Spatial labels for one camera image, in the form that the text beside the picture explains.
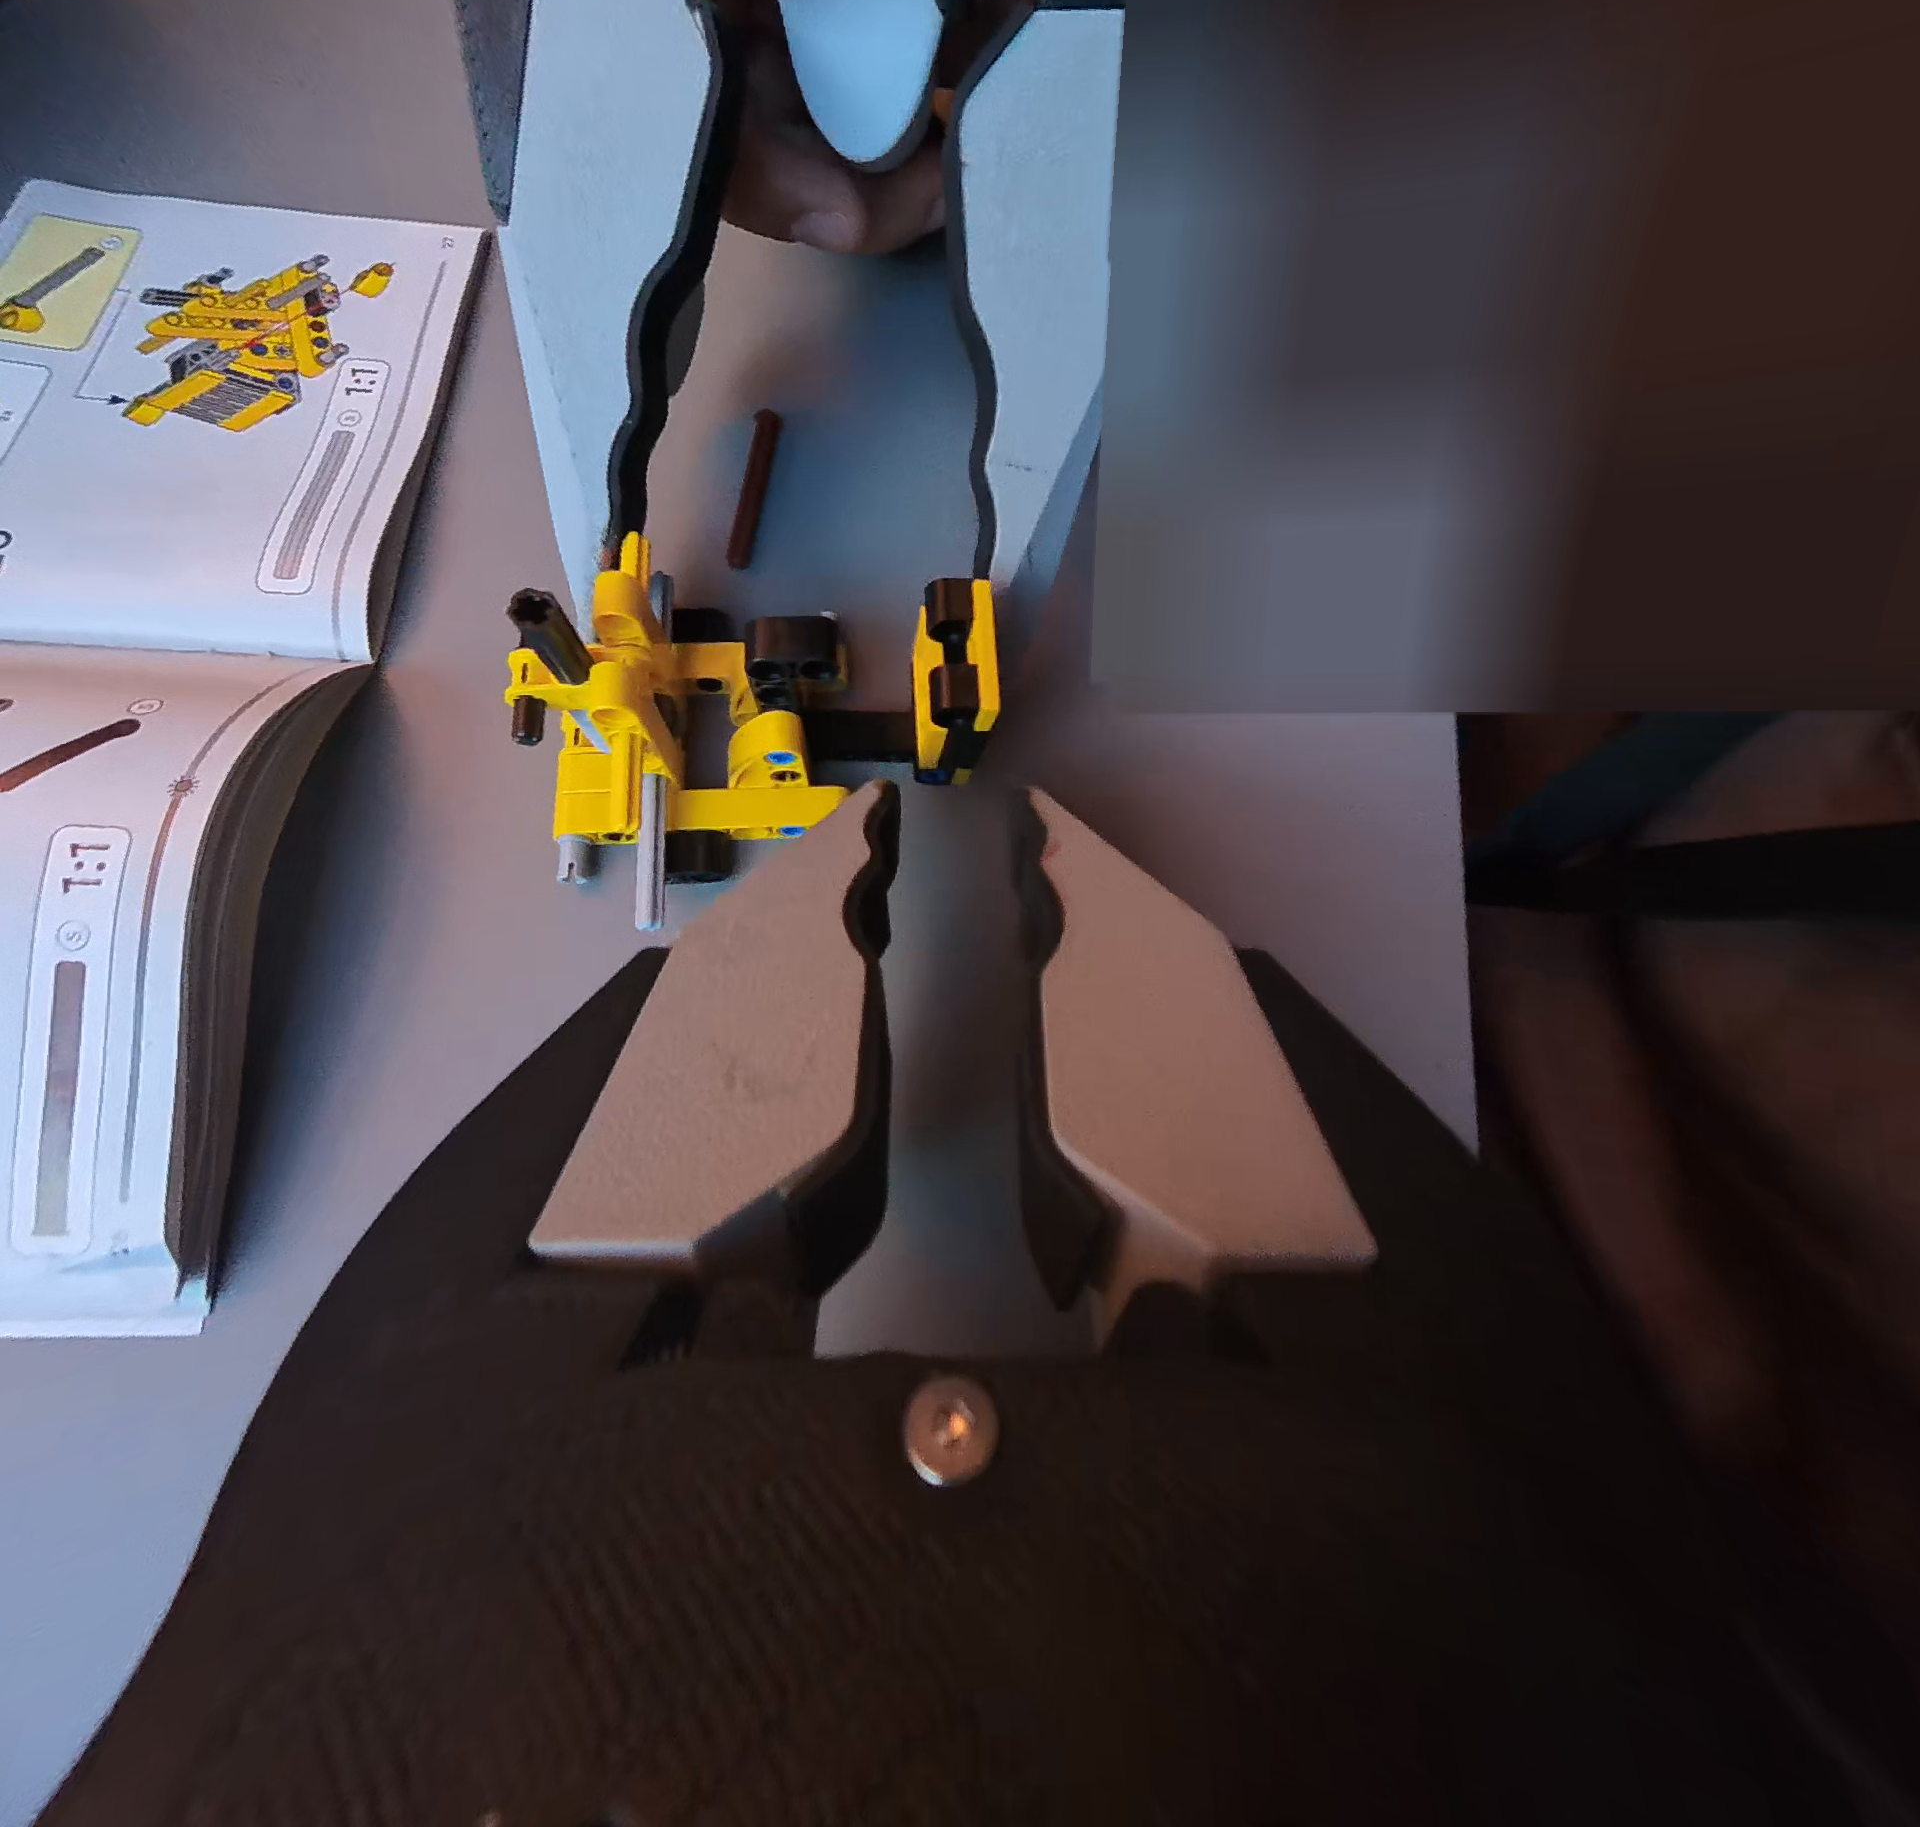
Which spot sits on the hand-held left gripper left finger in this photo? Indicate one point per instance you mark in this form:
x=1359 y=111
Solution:
x=720 y=1076

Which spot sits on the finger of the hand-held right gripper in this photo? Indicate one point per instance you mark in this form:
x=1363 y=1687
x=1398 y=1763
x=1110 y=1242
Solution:
x=1043 y=239
x=601 y=179

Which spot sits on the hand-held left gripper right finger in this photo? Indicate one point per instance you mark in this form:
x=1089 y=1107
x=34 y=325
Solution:
x=1184 y=1094

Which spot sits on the yellow and black lego model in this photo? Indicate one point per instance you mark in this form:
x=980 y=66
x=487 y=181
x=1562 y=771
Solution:
x=601 y=793

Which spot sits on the brown lego axle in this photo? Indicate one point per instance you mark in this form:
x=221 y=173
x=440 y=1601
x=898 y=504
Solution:
x=753 y=493

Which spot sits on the lego instruction booklet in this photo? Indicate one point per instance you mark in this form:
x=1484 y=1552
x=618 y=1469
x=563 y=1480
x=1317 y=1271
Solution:
x=225 y=505

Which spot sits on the person's right hand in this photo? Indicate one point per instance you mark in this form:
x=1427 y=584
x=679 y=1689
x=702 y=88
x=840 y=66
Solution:
x=824 y=206

